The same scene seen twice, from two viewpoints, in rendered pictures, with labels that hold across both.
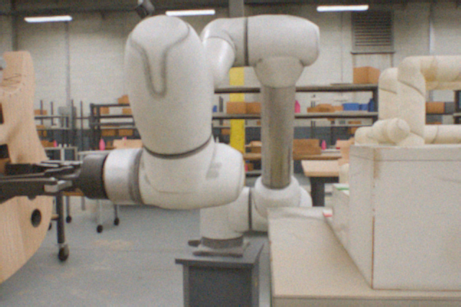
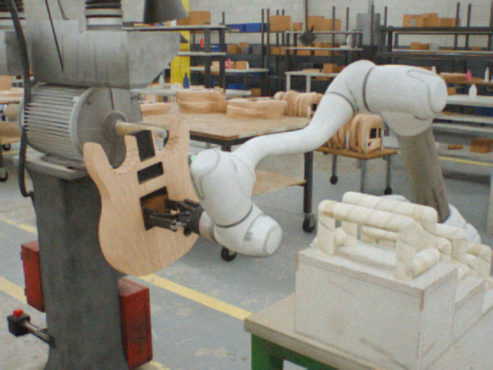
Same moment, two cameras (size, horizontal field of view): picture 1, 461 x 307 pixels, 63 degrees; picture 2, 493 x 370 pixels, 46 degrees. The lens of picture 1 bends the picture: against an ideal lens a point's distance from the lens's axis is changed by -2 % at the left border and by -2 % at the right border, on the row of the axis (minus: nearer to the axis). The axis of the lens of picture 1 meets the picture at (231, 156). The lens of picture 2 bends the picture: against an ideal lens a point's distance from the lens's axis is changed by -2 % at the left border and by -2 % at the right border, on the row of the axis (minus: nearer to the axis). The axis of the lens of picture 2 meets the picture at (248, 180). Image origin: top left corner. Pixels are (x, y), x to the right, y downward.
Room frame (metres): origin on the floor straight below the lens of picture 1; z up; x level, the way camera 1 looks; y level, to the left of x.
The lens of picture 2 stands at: (-0.48, -0.73, 1.51)
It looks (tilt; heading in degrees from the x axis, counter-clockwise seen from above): 14 degrees down; 36
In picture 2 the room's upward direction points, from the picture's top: straight up
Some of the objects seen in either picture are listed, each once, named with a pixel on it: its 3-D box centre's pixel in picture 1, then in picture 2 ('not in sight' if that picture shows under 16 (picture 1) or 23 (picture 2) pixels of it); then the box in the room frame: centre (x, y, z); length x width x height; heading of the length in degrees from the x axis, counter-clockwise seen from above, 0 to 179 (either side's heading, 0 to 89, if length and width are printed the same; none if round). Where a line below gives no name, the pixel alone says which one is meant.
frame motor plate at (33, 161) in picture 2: not in sight; (70, 161); (0.72, 0.89, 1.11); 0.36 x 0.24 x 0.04; 85
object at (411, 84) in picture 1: (410, 108); (326, 232); (0.47, -0.22, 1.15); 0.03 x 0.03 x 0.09
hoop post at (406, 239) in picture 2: not in sight; (405, 252); (0.45, -0.39, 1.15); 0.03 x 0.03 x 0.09
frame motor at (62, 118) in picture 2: not in sight; (81, 122); (0.73, 0.83, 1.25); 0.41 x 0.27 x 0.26; 85
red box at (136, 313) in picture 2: not in sight; (120, 312); (0.89, 0.88, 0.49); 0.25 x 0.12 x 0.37; 85
